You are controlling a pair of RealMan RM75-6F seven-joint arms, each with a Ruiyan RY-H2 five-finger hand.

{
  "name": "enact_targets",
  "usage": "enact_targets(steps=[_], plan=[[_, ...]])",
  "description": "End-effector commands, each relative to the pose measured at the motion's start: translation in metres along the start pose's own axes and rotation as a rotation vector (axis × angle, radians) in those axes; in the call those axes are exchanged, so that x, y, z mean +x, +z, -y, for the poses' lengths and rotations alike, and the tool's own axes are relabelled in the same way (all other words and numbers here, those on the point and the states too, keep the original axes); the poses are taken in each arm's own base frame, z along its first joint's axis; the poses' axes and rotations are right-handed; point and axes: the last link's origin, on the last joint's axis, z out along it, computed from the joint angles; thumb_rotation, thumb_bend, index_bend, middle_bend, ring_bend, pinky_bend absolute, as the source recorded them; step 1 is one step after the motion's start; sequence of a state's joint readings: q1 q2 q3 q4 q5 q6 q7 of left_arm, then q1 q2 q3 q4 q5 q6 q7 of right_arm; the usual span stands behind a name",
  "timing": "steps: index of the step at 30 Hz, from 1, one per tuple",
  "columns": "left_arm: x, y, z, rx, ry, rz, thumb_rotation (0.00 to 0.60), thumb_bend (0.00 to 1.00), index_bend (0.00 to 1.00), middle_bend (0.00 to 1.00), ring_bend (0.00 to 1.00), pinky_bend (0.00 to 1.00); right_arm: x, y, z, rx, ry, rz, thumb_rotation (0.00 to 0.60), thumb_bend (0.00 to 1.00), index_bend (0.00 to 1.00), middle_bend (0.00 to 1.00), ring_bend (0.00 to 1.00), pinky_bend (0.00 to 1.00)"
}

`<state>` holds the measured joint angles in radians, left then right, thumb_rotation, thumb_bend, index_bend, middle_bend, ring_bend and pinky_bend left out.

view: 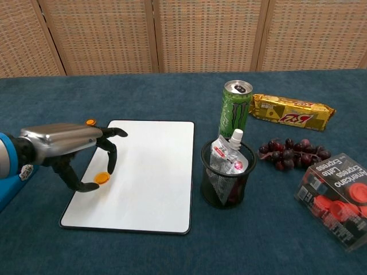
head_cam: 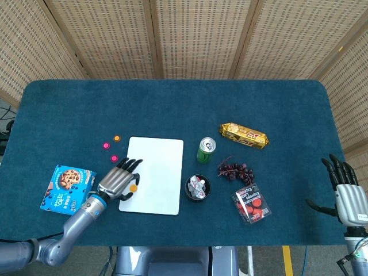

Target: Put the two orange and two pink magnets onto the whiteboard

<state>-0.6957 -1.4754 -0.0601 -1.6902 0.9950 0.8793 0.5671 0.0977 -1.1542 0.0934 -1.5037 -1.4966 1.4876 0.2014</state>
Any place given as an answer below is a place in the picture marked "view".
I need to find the silver spouted jelly pouch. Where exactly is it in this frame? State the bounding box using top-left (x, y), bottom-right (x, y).
top-left (210, 128), bottom-right (249, 176)

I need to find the gold biscuit pack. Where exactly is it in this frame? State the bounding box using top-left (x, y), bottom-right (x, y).
top-left (248, 93), bottom-right (337, 132)

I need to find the clear coffee capsule box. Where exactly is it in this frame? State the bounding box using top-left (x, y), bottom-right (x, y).
top-left (294, 153), bottom-right (367, 253)

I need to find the blue felt table cover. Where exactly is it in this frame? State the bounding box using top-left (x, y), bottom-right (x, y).
top-left (0, 68), bottom-right (367, 275)

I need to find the black mesh cup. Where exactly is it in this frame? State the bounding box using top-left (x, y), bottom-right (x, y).
top-left (200, 138), bottom-right (257, 210)

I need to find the white magnetic board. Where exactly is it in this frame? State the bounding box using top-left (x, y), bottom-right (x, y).
top-left (59, 120), bottom-right (196, 236)

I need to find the woven folding screen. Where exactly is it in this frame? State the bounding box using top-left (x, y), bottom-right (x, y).
top-left (0, 0), bottom-right (367, 78)

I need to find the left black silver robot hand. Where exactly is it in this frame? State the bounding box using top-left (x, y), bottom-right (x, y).
top-left (15, 122), bottom-right (129, 192)

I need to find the dark red grape bunch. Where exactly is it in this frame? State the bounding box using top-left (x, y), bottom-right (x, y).
top-left (257, 137), bottom-right (333, 172)

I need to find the green energy drink can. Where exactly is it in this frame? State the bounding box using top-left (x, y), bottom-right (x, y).
top-left (218, 80), bottom-right (254, 139)

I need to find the blue cookie box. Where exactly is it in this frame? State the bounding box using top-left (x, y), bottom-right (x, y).
top-left (0, 164), bottom-right (40, 213)

